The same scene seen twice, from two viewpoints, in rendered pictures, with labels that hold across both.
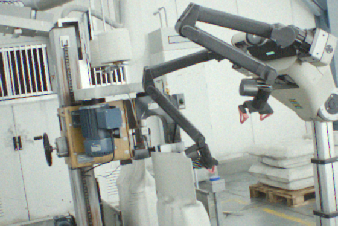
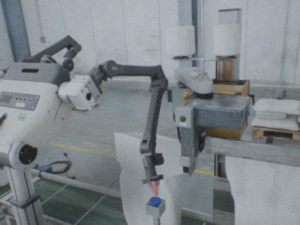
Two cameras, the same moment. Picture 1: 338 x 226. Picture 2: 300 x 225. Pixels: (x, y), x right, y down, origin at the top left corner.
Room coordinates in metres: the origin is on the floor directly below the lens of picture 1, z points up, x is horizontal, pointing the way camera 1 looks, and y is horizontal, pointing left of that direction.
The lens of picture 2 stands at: (3.61, -0.97, 1.72)
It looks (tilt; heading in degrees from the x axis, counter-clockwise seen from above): 18 degrees down; 140
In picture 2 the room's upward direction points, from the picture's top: 4 degrees counter-clockwise
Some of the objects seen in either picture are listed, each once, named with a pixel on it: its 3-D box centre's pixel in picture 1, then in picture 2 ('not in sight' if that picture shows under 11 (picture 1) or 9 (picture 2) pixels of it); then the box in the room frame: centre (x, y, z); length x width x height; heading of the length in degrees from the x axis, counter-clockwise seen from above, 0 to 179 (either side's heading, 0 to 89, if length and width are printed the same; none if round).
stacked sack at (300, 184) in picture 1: (287, 179); not in sight; (5.38, -1.17, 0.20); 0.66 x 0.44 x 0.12; 22
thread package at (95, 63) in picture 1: (102, 52); (226, 38); (2.73, 0.34, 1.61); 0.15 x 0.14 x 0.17; 22
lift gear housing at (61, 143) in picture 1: (60, 147); not in sight; (2.58, 0.60, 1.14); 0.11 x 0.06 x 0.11; 22
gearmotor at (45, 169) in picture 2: not in sight; (37, 171); (0.92, -0.23, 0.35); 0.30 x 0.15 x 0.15; 22
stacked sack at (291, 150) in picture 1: (299, 148); not in sight; (5.22, -1.30, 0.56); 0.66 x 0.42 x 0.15; 112
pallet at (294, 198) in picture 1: (312, 184); not in sight; (5.53, -1.48, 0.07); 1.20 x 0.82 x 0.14; 114
